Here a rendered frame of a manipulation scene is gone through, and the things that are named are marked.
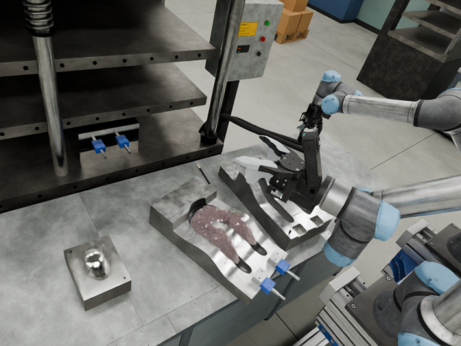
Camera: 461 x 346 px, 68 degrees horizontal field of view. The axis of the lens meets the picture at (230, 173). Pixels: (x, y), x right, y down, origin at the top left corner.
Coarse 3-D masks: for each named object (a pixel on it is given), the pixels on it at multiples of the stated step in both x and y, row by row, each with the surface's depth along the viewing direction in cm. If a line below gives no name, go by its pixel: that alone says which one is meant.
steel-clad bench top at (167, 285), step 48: (336, 144) 211; (96, 192) 143; (144, 192) 148; (0, 240) 118; (48, 240) 122; (144, 240) 130; (0, 288) 106; (48, 288) 109; (144, 288) 116; (192, 288) 120; (0, 336) 97; (48, 336) 99; (96, 336) 102; (144, 336) 105
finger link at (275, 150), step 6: (264, 138) 82; (270, 138) 82; (270, 144) 81; (276, 144) 80; (270, 150) 83; (276, 150) 79; (282, 150) 79; (288, 150) 80; (270, 156) 83; (276, 156) 81
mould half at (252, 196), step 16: (224, 176) 163; (240, 176) 152; (240, 192) 155; (256, 192) 148; (272, 192) 152; (256, 208) 148; (272, 208) 146; (288, 208) 148; (272, 224) 142; (288, 224) 140; (304, 224) 142; (288, 240) 136; (304, 240) 146
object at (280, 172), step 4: (260, 168) 71; (264, 168) 71; (268, 168) 70; (272, 168) 71; (276, 168) 71; (280, 168) 72; (284, 168) 72; (268, 172) 72; (272, 172) 71; (276, 172) 71; (280, 172) 71; (284, 172) 71; (288, 172) 71; (276, 176) 71; (280, 176) 71; (284, 176) 72
